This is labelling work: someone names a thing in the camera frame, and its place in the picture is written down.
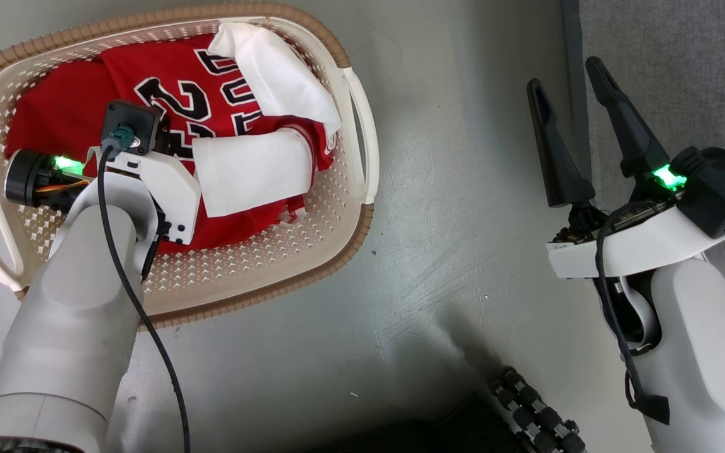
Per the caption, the cream plastic laundry basket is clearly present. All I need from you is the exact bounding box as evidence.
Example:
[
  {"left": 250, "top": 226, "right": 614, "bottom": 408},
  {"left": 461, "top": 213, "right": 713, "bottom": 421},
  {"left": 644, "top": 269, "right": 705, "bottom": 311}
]
[{"left": 0, "top": 2, "right": 380, "bottom": 330}]

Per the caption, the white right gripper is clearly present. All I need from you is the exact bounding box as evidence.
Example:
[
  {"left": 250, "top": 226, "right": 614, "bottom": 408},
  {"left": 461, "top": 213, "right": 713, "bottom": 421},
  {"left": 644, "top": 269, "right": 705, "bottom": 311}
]
[{"left": 526, "top": 56, "right": 725, "bottom": 279}]

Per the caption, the left camera cable teal plug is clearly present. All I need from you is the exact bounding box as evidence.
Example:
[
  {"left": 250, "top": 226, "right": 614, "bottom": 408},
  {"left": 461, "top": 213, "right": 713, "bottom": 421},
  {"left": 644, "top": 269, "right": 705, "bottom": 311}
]
[{"left": 97, "top": 126, "right": 191, "bottom": 453}]

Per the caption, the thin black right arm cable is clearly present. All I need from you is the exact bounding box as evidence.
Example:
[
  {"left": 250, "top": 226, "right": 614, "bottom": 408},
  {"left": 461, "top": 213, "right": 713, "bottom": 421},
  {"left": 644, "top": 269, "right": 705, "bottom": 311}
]
[{"left": 594, "top": 204, "right": 672, "bottom": 425}]

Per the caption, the grey fabric sofa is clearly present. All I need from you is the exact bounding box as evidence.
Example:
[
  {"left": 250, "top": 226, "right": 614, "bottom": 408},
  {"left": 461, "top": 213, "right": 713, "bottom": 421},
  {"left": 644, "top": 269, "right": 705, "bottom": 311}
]
[{"left": 561, "top": 0, "right": 725, "bottom": 296}]

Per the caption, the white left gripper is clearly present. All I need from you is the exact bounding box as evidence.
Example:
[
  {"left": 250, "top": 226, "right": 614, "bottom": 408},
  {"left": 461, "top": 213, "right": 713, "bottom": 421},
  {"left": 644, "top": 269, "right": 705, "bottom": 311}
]
[{"left": 4, "top": 145, "right": 203, "bottom": 246}]

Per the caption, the red jersey with white sleeves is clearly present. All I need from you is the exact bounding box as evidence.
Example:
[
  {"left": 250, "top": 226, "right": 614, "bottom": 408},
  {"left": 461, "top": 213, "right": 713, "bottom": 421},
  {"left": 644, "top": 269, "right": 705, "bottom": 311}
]
[{"left": 4, "top": 22, "right": 343, "bottom": 254}]

